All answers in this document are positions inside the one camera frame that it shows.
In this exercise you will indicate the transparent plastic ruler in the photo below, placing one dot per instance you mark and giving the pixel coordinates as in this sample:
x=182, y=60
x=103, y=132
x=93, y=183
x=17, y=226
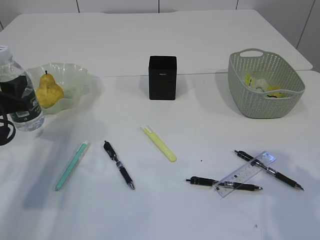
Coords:
x=244, y=173

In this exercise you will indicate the yellow white waste paper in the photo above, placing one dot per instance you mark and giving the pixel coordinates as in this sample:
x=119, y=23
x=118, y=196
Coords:
x=261, y=85

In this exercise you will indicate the mint green pen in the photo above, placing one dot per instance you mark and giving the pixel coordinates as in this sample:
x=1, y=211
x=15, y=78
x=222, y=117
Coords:
x=71, y=165

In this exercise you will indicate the clear water bottle green label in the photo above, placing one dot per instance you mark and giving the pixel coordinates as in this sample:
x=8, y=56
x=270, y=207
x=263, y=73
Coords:
x=33, y=118

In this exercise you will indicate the green wavy glass plate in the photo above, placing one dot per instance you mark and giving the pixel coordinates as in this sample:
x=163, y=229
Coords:
x=72, y=78

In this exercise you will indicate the black pen under ruler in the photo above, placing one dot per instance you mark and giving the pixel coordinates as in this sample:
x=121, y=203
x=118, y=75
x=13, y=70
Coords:
x=245, y=156
x=208, y=182

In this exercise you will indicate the green woven plastic basket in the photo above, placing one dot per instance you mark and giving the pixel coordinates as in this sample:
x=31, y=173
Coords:
x=274, y=69

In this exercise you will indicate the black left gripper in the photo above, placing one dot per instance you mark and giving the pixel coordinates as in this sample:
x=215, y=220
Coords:
x=11, y=95

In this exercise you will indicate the black square pen holder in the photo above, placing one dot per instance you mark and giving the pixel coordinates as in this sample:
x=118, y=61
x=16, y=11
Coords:
x=162, y=77

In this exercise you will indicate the black pen centre left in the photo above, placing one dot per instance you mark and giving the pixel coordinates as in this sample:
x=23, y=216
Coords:
x=114, y=157

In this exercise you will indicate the yellow pear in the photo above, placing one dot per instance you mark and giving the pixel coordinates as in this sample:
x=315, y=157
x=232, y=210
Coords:
x=49, y=92

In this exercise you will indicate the yellow pen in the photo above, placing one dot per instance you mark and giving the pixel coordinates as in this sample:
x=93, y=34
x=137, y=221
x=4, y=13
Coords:
x=160, y=144

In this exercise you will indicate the black pen under ruler bottom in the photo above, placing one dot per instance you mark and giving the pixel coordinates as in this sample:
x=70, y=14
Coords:
x=208, y=182

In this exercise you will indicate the black pen under ruler top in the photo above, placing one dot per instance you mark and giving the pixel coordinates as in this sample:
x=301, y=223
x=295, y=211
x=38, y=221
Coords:
x=245, y=156

